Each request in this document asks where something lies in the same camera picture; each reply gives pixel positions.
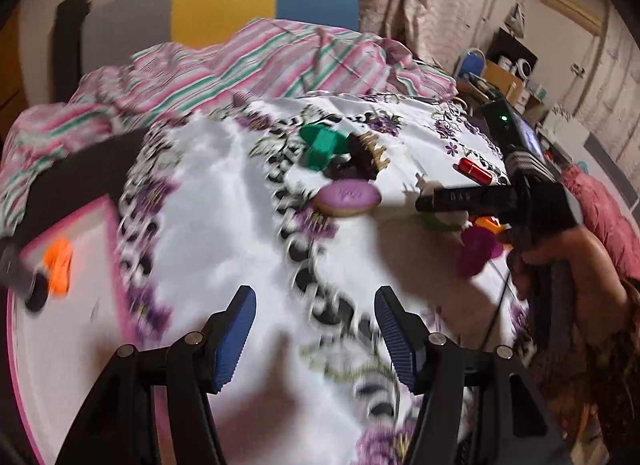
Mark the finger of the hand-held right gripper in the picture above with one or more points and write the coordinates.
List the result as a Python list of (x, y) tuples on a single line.
[(465, 201)]

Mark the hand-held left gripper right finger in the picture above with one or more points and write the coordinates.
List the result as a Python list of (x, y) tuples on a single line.
[(397, 342)]

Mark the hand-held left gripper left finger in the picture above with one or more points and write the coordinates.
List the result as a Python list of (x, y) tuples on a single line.
[(234, 342)]

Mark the white green plastic toy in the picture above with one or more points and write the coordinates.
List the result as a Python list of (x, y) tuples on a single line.
[(430, 186)]

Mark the brown massage brush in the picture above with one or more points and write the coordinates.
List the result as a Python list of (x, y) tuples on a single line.
[(365, 155)]

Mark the pink rimmed box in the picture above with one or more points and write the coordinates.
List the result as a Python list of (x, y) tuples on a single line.
[(65, 370)]

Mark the person's right forearm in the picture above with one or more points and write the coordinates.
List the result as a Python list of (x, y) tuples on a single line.
[(590, 395)]

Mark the person's right hand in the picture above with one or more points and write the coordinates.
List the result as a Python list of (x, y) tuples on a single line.
[(585, 265)]

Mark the red metal cylinder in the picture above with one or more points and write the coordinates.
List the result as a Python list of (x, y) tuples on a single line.
[(475, 170)]

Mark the yellow orange plastic toy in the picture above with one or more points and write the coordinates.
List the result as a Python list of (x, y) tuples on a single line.
[(491, 225)]

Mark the magenta plastic comb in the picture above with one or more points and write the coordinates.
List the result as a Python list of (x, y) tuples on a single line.
[(477, 250)]

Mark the pink quilt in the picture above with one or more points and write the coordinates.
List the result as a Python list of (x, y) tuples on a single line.
[(605, 215)]

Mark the cardboard box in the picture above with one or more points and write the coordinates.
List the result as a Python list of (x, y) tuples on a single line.
[(502, 77)]

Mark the white floral cloth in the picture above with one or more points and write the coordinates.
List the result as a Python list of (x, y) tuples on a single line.
[(225, 235)]

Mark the purple oval soap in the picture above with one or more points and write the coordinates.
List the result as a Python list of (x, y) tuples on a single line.
[(347, 197)]

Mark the black cabinet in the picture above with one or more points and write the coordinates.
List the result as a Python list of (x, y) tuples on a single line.
[(510, 47)]

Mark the pink green striped blanket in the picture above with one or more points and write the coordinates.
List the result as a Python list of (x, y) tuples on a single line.
[(210, 70)]

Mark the grey yellow blue chair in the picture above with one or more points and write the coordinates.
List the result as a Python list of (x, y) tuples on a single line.
[(225, 0)]

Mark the wall air conditioner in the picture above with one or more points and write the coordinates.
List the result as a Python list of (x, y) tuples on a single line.
[(572, 10)]

